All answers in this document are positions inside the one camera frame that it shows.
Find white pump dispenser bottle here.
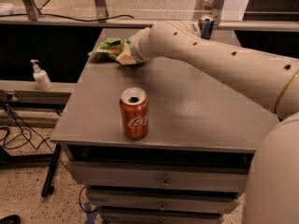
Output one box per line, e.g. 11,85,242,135
31,60,52,91

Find blue silver energy drink can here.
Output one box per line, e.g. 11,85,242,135
199,15,214,39

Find metal window frame rail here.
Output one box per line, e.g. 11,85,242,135
0,0,299,32

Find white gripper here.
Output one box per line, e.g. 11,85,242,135
117,28,156,65

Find red cola can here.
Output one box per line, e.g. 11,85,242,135
120,88,149,139

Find black floor cables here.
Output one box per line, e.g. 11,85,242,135
0,98,60,152

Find black stand leg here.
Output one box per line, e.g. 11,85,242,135
41,144,61,198

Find black cable on ledge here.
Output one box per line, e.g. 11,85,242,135
0,12,135,23

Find green rice chip bag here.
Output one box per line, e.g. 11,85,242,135
89,37,130,61

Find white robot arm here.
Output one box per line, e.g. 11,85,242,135
117,21,299,224

